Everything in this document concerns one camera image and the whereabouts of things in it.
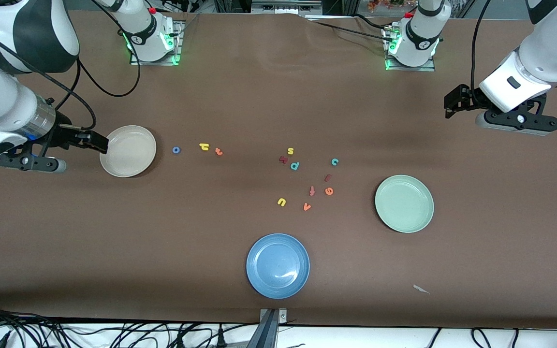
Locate beige brown plate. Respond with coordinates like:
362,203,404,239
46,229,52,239
99,125,157,178

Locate light green plate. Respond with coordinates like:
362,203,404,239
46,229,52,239
374,174,435,234

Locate orange artificial leaves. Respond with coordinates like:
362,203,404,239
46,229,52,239
368,0,405,13

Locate grey power strip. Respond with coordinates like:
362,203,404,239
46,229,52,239
251,0,322,15

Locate blue plate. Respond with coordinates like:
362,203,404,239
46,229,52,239
246,233,310,300

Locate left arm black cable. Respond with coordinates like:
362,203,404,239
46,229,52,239
470,0,493,95

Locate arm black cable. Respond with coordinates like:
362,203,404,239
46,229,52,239
470,0,493,95
0,0,142,132

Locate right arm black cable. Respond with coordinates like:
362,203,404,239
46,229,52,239
0,0,142,132

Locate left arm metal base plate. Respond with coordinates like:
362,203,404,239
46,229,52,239
383,24,437,73

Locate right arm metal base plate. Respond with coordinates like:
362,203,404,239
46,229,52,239
130,19,183,66

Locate thin black table cable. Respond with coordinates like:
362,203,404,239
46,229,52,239
308,18,395,44
353,14,396,29

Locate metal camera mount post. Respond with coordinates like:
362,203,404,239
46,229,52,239
246,308,289,348

